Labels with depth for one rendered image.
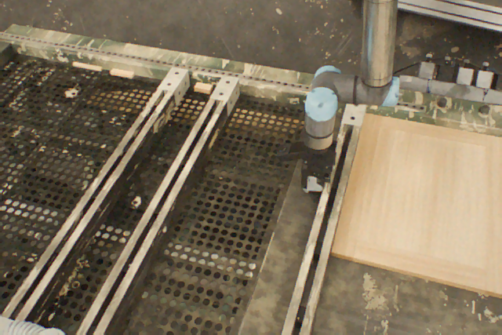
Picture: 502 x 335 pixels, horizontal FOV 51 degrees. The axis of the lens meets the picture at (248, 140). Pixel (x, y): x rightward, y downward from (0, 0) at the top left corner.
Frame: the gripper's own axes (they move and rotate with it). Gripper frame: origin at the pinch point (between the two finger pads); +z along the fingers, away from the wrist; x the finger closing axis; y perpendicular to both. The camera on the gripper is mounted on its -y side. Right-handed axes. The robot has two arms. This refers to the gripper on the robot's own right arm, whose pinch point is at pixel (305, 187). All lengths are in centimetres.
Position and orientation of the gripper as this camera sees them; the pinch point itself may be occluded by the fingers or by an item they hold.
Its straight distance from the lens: 152.4
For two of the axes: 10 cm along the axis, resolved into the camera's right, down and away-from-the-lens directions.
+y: 9.5, 2.1, -2.3
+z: 0.2, 7.1, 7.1
